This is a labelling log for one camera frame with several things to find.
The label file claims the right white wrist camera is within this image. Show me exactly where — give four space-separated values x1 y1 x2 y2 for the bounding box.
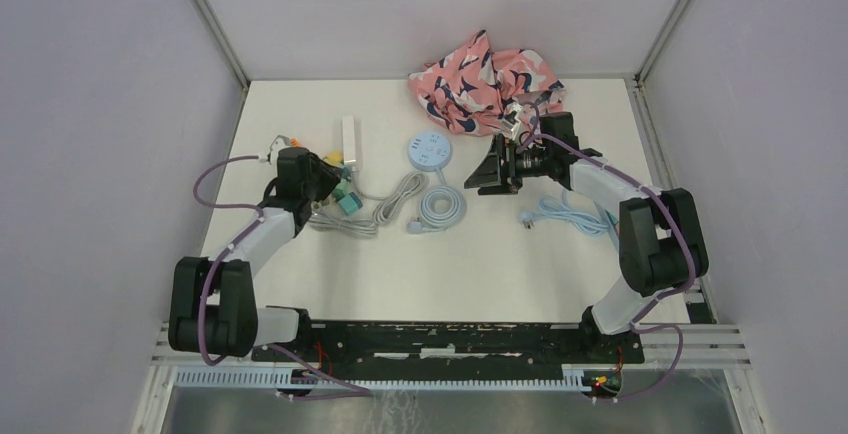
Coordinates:
499 102 524 140

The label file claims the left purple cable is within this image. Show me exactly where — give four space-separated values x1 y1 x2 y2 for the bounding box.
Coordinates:
192 155 372 402

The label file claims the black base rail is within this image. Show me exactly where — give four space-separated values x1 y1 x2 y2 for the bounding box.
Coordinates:
286 320 645 381

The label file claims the teal USB plug adapter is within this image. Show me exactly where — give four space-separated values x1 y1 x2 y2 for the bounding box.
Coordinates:
337 192 363 216

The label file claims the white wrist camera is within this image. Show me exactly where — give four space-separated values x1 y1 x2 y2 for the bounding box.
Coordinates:
268 135 292 159
499 102 524 140

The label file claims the grey cable of white strip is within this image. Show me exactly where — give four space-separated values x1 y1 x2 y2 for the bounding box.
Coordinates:
351 171 429 227

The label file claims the white power strip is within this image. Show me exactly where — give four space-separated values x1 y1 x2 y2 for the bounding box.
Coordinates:
341 115 360 172

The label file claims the green adapter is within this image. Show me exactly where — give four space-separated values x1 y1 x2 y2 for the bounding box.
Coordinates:
332 179 350 200

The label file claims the yellow USB plug adapter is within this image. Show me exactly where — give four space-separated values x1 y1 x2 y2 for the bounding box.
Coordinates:
311 198 334 212

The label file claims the round blue socket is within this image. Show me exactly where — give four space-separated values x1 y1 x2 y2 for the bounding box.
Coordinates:
407 131 453 172

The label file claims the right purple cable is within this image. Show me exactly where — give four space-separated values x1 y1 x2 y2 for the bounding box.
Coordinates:
513 99 698 404

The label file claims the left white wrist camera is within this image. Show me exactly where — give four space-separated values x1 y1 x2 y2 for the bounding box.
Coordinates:
268 135 292 159

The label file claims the pink patterned cloth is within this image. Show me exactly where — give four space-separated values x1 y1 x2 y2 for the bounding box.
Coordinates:
407 30 566 137

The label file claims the purple cable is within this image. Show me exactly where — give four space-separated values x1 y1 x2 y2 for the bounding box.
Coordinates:
192 155 372 402
513 99 698 404

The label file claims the coiled light blue cable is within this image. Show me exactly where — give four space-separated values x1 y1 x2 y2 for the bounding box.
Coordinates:
404 169 468 234

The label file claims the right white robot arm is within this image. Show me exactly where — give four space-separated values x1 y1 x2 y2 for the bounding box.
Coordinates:
464 112 709 362

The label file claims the grey cable of orange strip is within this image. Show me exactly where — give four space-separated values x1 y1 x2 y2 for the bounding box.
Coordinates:
307 212 380 240

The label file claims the loose light blue cable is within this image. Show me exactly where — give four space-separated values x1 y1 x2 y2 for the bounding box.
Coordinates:
517 192 617 239

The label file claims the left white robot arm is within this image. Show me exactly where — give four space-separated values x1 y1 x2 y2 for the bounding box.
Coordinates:
168 147 343 365

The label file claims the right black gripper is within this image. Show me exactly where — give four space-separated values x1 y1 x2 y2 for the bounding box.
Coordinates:
465 133 553 196

